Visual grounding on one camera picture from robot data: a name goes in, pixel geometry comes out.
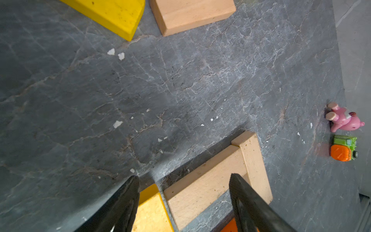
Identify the orange-yellow block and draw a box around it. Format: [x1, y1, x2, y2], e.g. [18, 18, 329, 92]
[132, 184, 174, 232]

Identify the tan block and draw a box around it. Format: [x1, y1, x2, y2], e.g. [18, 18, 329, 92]
[231, 131, 273, 204]
[150, 0, 236, 36]
[163, 145, 247, 230]

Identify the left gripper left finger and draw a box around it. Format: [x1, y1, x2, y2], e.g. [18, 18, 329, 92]
[76, 176, 140, 232]

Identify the tan block top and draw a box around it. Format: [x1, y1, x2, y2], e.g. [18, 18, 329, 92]
[150, 0, 236, 36]

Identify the orange block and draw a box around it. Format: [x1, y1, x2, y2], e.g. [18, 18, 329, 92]
[220, 218, 260, 232]

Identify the pink pig toy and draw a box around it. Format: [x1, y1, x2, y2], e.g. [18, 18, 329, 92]
[325, 102, 365, 133]

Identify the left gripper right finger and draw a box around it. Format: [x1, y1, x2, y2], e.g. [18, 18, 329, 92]
[229, 174, 296, 232]

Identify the small orange green toy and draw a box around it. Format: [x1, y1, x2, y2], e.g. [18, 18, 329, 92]
[330, 135, 359, 162]

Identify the yellow block top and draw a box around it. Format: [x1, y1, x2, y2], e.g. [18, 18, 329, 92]
[61, 0, 146, 42]

